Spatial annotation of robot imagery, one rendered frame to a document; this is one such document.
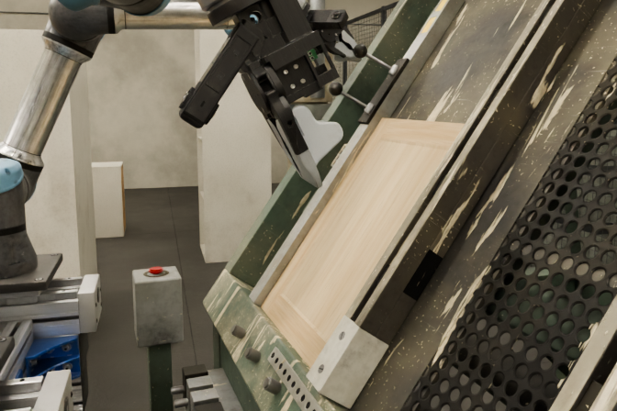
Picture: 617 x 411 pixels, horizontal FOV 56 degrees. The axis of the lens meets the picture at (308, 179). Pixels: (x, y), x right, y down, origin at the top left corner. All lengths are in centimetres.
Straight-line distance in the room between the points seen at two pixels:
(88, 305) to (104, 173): 477
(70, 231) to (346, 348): 261
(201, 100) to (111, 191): 552
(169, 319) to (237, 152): 338
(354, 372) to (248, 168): 400
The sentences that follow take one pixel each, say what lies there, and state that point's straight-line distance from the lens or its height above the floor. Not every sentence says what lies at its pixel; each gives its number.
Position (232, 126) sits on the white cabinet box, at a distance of 487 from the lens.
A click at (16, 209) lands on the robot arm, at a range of 134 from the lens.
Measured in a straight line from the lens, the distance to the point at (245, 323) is 141.
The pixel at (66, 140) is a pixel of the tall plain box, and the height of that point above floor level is 117.
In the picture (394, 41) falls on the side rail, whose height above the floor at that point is 157.
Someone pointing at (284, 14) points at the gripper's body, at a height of 149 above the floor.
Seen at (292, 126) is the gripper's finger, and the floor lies 138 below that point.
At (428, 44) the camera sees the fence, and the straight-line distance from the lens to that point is 156.
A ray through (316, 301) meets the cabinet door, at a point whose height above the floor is 97.
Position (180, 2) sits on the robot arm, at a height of 161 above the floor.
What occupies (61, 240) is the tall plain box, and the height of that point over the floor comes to 62.
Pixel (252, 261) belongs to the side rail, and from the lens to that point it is 167.
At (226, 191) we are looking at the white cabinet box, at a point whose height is 62.
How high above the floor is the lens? 140
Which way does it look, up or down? 8 degrees down
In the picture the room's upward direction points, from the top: straight up
